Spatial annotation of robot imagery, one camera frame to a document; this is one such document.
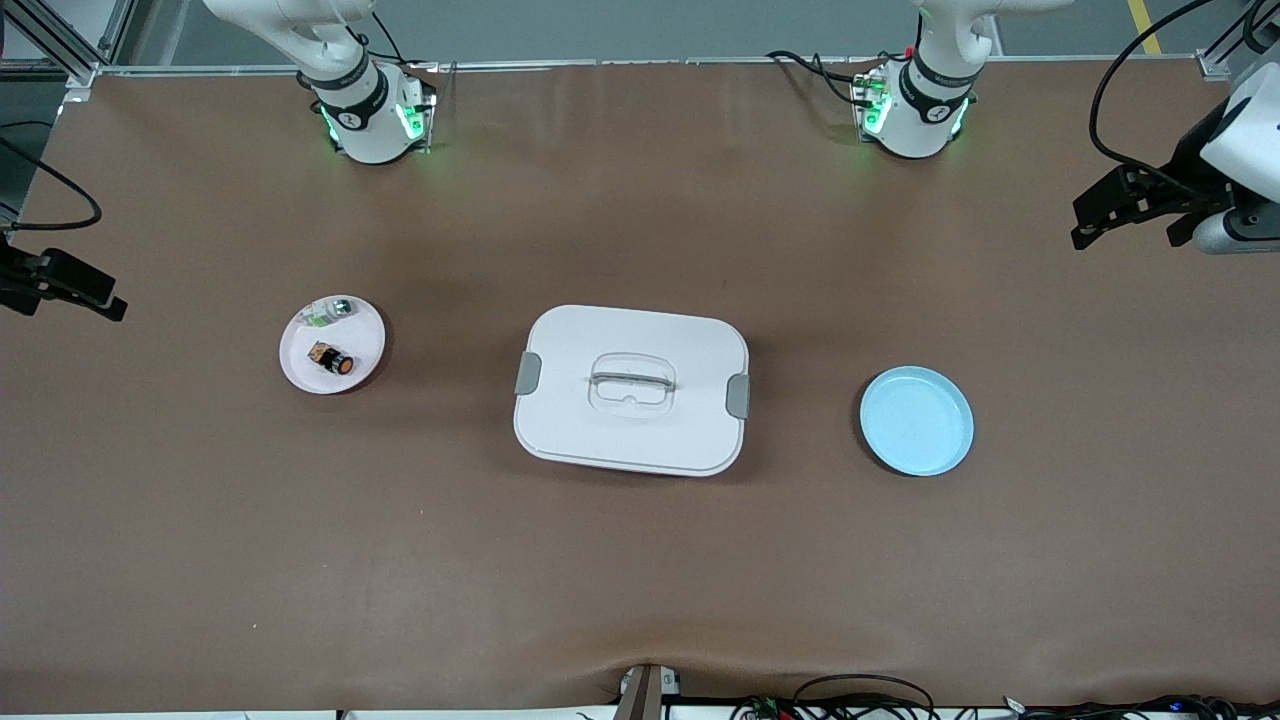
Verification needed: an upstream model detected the brown table cover mat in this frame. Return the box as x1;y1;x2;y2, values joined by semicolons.
0;60;1280;713

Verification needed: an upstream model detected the green push button switch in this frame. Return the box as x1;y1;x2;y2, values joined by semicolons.
303;296;358;331

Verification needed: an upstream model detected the white lidded plastic box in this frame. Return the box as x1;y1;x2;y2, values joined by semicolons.
513;304;751;478

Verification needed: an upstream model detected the black cable bundle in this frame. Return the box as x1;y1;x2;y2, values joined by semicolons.
1000;693;1280;720

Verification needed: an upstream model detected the looped black cable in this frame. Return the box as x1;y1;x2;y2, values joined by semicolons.
793;674;937;720

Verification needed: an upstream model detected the grey metal bracket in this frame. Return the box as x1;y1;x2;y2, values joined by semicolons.
618;663;683;720

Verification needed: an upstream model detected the aluminium frame profile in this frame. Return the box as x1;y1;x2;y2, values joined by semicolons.
1198;0;1280;81
0;0;136;91

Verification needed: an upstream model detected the light blue round plate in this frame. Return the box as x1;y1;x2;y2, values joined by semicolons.
860;366;975;477

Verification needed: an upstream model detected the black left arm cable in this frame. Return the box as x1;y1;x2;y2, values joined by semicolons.
1090;0;1216;201

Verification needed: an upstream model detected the pink round plate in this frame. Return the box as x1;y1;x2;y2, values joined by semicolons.
279;294;387;395

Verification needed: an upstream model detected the black base cable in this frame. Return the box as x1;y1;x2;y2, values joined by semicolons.
345;10;411;66
768;48;866;106

